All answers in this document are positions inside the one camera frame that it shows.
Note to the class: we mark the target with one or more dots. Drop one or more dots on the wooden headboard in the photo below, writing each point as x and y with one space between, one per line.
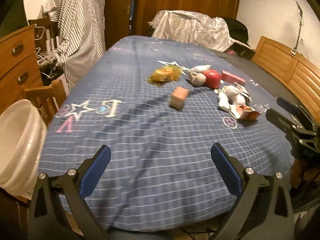
295 72

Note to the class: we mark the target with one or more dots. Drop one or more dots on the black cloth pile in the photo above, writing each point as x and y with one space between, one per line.
237 30

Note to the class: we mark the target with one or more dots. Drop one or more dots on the small wooden chair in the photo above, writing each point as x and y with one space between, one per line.
47 99

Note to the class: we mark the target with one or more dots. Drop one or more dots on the red apple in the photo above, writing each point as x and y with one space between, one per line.
212 79

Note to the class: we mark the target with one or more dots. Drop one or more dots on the white plastic bucket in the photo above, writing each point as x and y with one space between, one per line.
23 133

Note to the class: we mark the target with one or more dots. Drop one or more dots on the wooden chest of drawers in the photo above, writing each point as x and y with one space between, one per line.
18 66

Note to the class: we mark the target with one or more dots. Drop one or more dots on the white rolled sock ball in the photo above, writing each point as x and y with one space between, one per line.
231 91

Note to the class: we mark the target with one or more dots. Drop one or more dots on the pink red carton box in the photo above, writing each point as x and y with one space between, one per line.
231 78

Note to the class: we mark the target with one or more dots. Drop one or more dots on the white tissue wad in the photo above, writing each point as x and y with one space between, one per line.
200 68

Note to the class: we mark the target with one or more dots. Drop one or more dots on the white rolled cloth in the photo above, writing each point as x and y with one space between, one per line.
223 101

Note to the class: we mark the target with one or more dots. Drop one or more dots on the orange white torn carton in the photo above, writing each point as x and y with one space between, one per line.
243 112

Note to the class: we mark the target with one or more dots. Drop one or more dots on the striped cloth cover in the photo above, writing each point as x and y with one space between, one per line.
81 26

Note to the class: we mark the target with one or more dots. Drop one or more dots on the wooden door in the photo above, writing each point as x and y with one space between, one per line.
117 19

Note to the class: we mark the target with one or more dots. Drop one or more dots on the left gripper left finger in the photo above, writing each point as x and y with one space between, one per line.
47 218

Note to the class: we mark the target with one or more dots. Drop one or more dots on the dark grey blanket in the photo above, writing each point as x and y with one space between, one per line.
258 77

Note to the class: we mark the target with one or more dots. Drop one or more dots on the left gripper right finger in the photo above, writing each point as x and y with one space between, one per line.
263 207

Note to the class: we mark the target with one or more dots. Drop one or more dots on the person's right hand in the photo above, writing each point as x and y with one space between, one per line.
300 172

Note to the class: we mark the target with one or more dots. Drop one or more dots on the yellow snack wrapper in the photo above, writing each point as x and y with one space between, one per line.
164 75

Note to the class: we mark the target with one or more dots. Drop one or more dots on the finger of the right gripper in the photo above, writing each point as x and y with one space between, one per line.
287 104
281 122

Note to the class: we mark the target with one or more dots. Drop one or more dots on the grey rolled sock ball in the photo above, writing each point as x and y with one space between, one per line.
197 79

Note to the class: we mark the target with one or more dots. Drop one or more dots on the white crumpled plastic wrap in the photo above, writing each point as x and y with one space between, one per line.
238 100

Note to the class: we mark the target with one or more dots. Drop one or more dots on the blue checkered bed sheet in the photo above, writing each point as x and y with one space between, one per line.
161 175

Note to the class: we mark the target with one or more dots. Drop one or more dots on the beige sponge block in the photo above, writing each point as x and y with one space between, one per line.
178 98

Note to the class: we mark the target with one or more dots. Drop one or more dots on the shiny white cloth cover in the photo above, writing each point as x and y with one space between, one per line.
192 28

